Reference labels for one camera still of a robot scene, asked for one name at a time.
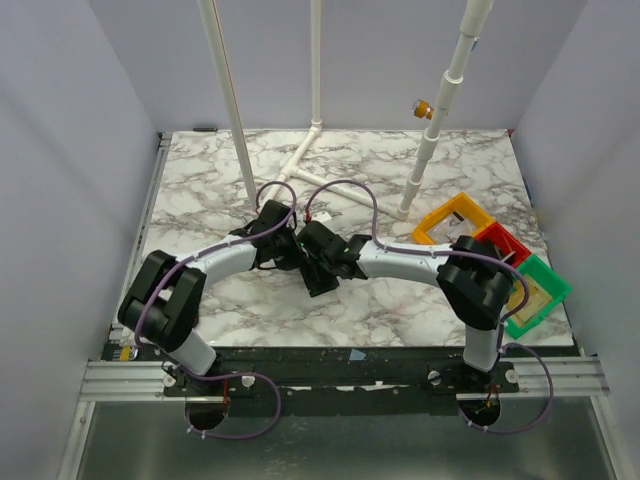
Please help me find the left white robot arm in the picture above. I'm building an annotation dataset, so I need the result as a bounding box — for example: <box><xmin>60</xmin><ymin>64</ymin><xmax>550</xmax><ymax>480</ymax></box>
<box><xmin>117</xmin><ymin>200</ymin><xmax>296</xmax><ymax>395</ymax></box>

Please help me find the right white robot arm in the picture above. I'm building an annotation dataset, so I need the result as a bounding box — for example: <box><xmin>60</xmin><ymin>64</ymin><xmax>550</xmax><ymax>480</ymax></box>
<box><xmin>298</xmin><ymin>221</ymin><xmax>517</xmax><ymax>392</ymax></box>

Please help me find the yellow plastic bin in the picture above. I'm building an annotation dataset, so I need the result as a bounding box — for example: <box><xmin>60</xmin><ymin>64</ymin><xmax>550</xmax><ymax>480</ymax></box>
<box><xmin>411</xmin><ymin>192</ymin><xmax>495</xmax><ymax>245</ymax></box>

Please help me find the orange knob on pipe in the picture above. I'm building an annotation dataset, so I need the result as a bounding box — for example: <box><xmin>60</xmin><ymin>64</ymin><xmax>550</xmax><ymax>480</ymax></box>
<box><xmin>412</xmin><ymin>99</ymin><xmax>435</xmax><ymax>120</ymax></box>

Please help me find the red plastic bin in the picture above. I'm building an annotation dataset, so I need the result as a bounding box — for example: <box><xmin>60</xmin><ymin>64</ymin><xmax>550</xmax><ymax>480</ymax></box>
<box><xmin>474</xmin><ymin>222</ymin><xmax>532</xmax><ymax>267</ymax></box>

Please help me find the green plastic bin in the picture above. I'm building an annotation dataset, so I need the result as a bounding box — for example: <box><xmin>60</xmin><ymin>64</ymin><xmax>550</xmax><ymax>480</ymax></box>
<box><xmin>506</xmin><ymin>254</ymin><xmax>572</xmax><ymax>339</ymax></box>

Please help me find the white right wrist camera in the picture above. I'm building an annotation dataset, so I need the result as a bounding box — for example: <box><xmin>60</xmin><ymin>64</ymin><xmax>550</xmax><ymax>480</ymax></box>
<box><xmin>311</xmin><ymin>211</ymin><xmax>332</xmax><ymax>225</ymax></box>

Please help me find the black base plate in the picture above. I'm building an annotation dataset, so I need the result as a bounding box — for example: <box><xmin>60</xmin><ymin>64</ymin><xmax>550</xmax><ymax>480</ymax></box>
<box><xmin>102</xmin><ymin>342</ymin><xmax>586</xmax><ymax>419</ymax></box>

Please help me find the left aluminium side rail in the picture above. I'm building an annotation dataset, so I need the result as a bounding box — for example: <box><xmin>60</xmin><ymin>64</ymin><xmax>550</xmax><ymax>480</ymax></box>
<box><xmin>108</xmin><ymin>132</ymin><xmax>173</xmax><ymax>341</ymax></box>

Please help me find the white PVC pipe frame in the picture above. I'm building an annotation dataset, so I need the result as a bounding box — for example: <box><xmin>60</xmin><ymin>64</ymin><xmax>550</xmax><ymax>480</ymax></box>
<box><xmin>198</xmin><ymin>0</ymin><xmax>493</xmax><ymax>221</ymax></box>

